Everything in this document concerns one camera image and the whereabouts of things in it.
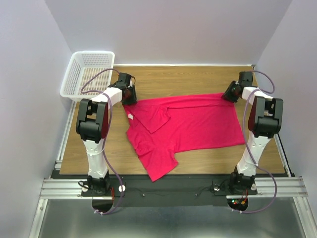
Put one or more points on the aluminium frame rail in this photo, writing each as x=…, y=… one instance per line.
x=279, y=210

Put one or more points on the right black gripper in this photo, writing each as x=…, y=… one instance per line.
x=228, y=94

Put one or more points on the pink t shirt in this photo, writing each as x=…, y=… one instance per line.
x=161, y=127

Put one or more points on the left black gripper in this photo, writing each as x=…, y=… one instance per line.
x=133, y=100

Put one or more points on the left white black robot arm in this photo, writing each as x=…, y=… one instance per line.
x=93, y=123

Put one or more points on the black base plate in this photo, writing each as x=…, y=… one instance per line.
x=169, y=191

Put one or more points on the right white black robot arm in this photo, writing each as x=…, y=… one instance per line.
x=264, y=122

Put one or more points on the white plastic basket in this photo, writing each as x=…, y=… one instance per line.
x=82, y=74

